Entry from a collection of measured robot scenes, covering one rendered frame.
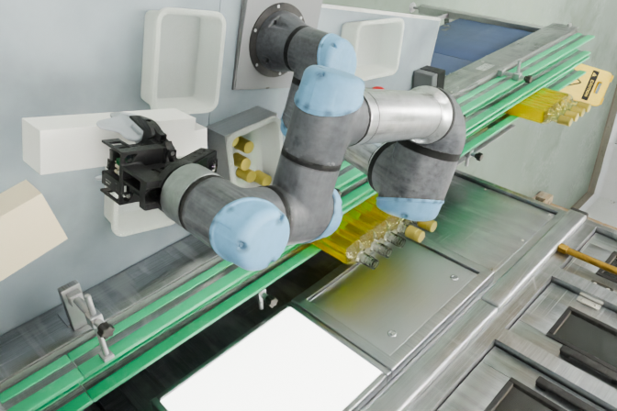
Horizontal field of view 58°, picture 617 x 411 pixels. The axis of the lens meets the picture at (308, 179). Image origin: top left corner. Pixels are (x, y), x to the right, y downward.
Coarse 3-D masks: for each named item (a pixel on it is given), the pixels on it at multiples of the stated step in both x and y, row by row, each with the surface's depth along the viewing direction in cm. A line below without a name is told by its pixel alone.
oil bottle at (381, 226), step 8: (360, 208) 157; (352, 216) 154; (360, 216) 154; (368, 216) 154; (376, 216) 153; (368, 224) 150; (376, 224) 150; (384, 224) 150; (376, 232) 149; (384, 232) 149; (384, 240) 150
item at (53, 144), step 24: (24, 120) 74; (48, 120) 75; (72, 120) 77; (96, 120) 78; (168, 120) 84; (192, 120) 87; (24, 144) 75; (48, 144) 72; (72, 144) 74; (96, 144) 77; (120, 144) 80; (192, 144) 89; (48, 168) 73; (72, 168) 76
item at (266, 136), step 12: (264, 120) 137; (276, 120) 140; (240, 132) 132; (252, 132) 145; (264, 132) 146; (276, 132) 143; (228, 144) 131; (264, 144) 148; (276, 144) 145; (228, 156) 133; (252, 156) 148; (264, 156) 150; (276, 156) 147; (252, 168) 150; (264, 168) 152; (240, 180) 148
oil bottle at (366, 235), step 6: (342, 216) 154; (342, 222) 151; (348, 222) 151; (354, 222) 151; (342, 228) 149; (348, 228) 149; (354, 228) 149; (360, 228) 149; (366, 228) 149; (372, 228) 149; (354, 234) 147; (360, 234) 147; (366, 234) 146; (372, 234) 147; (366, 240) 145; (372, 240) 146; (366, 246) 146; (366, 252) 147
